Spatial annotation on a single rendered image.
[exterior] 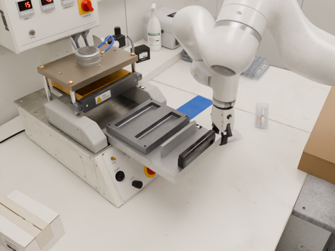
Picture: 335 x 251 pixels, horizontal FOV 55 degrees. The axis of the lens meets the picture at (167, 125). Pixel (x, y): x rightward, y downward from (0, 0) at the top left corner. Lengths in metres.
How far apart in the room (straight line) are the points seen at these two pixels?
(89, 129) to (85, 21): 0.42
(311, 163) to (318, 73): 0.54
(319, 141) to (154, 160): 0.59
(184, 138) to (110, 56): 0.39
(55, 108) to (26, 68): 0.50
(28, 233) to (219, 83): 0.72
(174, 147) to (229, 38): 0.39
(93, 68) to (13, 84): 0.57
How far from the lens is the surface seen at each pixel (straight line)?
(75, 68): 1.06
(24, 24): 1.10
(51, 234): 0.99
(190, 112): 1.45
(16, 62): 1.51
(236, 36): 0.64
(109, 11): 1.84
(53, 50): 1.20
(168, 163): 0.87
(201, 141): 0.88
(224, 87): 1.10
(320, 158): 1.20
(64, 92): 1.10
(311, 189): 1.20
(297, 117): 1.52
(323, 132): 1.21
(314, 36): 0.72
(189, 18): 0.74
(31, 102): 1.28
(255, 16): 0.67
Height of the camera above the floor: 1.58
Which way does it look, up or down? 37 degrees down
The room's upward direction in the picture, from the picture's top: straight up
